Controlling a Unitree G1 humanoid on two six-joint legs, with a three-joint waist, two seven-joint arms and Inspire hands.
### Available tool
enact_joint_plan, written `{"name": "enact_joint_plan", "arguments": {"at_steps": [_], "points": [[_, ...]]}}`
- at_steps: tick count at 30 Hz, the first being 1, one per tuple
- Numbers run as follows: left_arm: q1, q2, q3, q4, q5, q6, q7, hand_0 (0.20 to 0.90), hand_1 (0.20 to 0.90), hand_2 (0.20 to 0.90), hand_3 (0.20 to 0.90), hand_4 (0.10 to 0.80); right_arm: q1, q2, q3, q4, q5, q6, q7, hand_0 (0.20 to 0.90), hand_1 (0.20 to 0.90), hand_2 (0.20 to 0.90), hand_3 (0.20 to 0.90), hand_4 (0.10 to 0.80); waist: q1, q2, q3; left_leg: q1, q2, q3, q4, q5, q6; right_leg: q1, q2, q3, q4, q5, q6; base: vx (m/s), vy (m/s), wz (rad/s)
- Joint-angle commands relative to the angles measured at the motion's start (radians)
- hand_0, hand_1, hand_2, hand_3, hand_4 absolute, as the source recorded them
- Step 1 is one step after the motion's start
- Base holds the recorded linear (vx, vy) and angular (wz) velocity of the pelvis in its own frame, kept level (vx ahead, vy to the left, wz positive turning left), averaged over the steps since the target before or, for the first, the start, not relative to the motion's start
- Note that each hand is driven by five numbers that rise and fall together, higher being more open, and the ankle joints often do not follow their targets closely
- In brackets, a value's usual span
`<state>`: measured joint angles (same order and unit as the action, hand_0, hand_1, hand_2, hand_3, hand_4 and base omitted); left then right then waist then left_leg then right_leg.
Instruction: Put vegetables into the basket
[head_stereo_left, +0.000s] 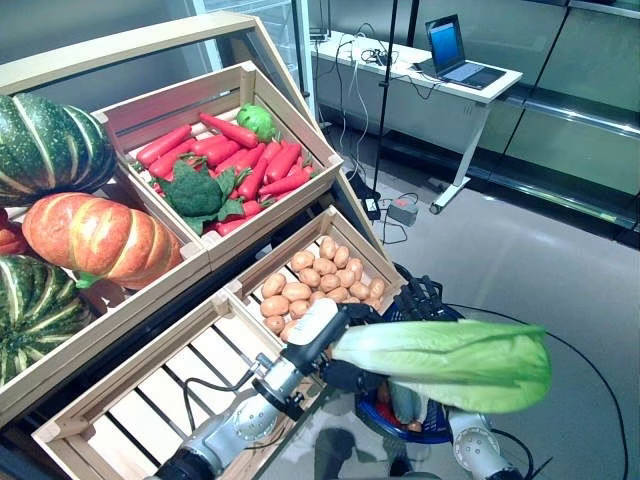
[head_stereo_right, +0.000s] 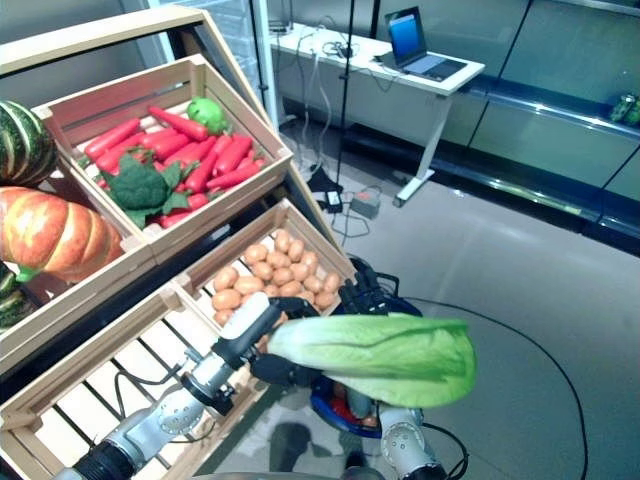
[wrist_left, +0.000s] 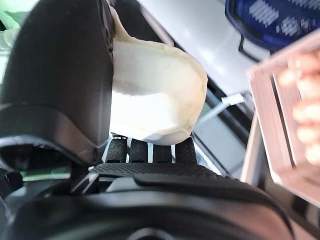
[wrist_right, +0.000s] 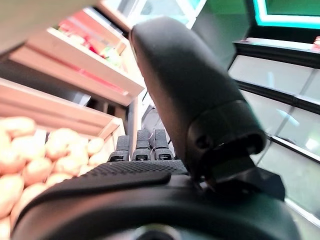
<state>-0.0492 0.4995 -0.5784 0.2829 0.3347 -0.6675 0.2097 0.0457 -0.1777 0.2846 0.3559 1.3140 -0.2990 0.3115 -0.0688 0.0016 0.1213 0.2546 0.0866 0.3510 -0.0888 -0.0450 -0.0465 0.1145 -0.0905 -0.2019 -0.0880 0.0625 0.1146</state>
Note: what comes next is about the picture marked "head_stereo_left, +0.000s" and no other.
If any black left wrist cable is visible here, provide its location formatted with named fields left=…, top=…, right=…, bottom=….
left=181, top=355, right=262, bottom=447

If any black cable bundle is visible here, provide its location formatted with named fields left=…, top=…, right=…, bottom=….
left=358, top=46, right=397, bottom=67

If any small wooden crate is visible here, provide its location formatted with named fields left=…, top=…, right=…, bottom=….
left=224, top=204, right=409, bottom=351
left=92, top=60, right=345, bottom=274
left=32, top=287, right=331, bottom=480

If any blue plastic shopping basket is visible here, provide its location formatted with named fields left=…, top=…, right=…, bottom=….
left=355, top=264, right=464, bottom=445

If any black router with antennas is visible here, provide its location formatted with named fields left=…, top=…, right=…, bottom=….
left=308, top=0, right=332, bottom=42

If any black tripod stand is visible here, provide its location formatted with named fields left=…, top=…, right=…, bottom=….
left=367, top=0, right=399, bottom=201

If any light green round cabbage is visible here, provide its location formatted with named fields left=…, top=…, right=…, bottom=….
left=235, top=102, right=279, bottom=143

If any open grey laptop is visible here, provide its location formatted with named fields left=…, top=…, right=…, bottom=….
left=424, top=13, right=509, bottom=91

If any white glass door cabinet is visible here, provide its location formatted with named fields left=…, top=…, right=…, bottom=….
left=192, top=0, right=316, bottom=109

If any oblong orange pumpkin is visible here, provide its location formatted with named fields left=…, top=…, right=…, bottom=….
left=22, top=192, right=184, bottom=291

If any dark green broccoli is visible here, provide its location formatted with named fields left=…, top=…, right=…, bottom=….
left=158, top=157, right=246, bottom=236

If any grey box with red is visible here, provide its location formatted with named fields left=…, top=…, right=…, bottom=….
left=387, top=198, right=420, bottom=227

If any wooden display shelf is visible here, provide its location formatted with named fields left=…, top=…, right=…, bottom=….
left=0, top=10, right=396, bottom=480

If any black floor cable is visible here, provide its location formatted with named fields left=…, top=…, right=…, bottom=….
left=442, top=302, right=630, bottom=480

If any red bell pepper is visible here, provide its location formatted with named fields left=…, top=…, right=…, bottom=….
left=374, top=402, right=401, bottom=426

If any red carrot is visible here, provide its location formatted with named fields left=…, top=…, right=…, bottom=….
left=135, top=123, right=194, bottom=169
left=192, top=134, right=245, bottom=167
left=236, top=141, right=284, bottom=202
left=148, top=138, right=197, bottom=180
left=263, top=142, right=304, bottom=185
left=198, top=112, right=260, bottom=150
left=257, top=172, right=312, bottom=197

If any green striped pumpkin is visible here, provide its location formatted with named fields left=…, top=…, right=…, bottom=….
left=0, top=254, right=96, bottom=389
left=0, top=93, right=119, bottom=207

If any white desk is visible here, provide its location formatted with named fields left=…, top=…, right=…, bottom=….
left=309, top=30, right=524, bottom=216

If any large wooden crate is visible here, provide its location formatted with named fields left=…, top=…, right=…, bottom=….
left=0, top=164, right=211, bottom=416

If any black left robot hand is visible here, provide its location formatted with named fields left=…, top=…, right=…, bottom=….
left=282, top=298, right=397, bottom=401

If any steel wall shelving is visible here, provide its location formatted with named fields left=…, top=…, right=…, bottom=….
left=319, top=0, right=640, bottom=246

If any white hanging cable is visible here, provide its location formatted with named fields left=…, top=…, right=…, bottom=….
left=349, top=43, right=372, bottom=167

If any green napa cabbage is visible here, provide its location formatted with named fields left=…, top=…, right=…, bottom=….
left=387, top=379, right=431, bottom=426
left=330, top=319, right=553, bottom=415

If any round orange pumpkin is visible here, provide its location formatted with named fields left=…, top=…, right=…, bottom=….
left=0, top=207, right=29, bottom=256

